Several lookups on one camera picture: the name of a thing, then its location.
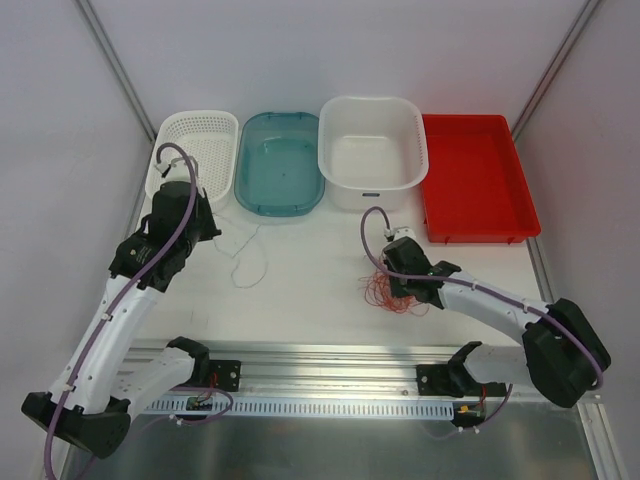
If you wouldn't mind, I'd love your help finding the thin dark blue cable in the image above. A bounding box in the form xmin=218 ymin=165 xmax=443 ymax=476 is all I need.
xmin=212 ymin=214 xmax=269 ymax=290

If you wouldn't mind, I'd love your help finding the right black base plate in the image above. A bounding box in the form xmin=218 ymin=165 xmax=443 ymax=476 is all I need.
xmin=416 ymin=364 xmax=463 ymax=398

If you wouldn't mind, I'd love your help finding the aluminium mounting rail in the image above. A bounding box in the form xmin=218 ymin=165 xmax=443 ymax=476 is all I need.
xmin=124 ymin=340 xmax=531 ymax=401

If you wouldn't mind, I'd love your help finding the red plastic tray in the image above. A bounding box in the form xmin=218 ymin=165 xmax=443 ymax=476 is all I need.
xmin=421 ymin=114 xmax=541 ymax=244

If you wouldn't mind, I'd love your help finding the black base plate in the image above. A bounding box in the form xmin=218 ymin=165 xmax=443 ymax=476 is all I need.
xmin=416 ymin=364 xmax=463 ymax=398
xmin=196 ymin=359 xmax=242 ymax=392

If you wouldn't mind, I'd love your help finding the white slotted cable duct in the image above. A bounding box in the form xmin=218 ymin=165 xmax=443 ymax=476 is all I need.
xmin=145 ymin=395 xmax=454 ymax=421

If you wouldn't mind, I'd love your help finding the white perforated basket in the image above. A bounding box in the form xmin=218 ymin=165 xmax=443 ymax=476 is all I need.
xmin=145 ymin=110 xmax=240 ymax=213

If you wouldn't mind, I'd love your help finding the white plastic tub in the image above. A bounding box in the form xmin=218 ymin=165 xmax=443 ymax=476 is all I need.
xmin=318 ymin=96 xmax=429 ymax=212

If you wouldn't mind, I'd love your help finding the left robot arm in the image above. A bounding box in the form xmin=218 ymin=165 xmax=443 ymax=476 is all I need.
xmin=21 ymin=181 xmax=221 ymax=459

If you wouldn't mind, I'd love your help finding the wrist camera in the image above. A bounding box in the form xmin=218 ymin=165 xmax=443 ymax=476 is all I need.
xmin=154 ymin=156 xmax=199 ymax=186
xmin=383 ymin=226 xmax=416 ymax=242

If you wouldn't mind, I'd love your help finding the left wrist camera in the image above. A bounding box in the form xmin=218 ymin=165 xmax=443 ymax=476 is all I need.
xmin=154 ymin=156 xmax=199 ymax=186

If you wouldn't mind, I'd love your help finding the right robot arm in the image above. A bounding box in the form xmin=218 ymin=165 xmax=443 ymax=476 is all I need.
xmin=382 ymin=237 xmax=611 ymax=408

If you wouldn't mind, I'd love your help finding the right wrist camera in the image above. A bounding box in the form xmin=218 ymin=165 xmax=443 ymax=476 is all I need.
xmin=383 ymin=226 xmax=416 ymax=242

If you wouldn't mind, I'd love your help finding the orange cable bundle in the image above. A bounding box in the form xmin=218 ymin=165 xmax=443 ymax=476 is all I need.
xmin=359 ymin=257 xmax=431 ymax=317

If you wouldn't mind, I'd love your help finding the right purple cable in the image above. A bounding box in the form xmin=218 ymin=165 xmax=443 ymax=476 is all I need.
xmin=361 ymin=206 xmax=606 ymax=391

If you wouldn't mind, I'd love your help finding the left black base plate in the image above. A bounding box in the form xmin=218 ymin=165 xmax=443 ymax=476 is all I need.
xmin=196 ymin=359 xmax=242 ymax=392

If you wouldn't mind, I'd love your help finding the teal transparent plastic bin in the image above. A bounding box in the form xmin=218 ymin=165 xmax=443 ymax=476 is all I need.
xmin=234 ymin=112 xmax=325 ymax=217

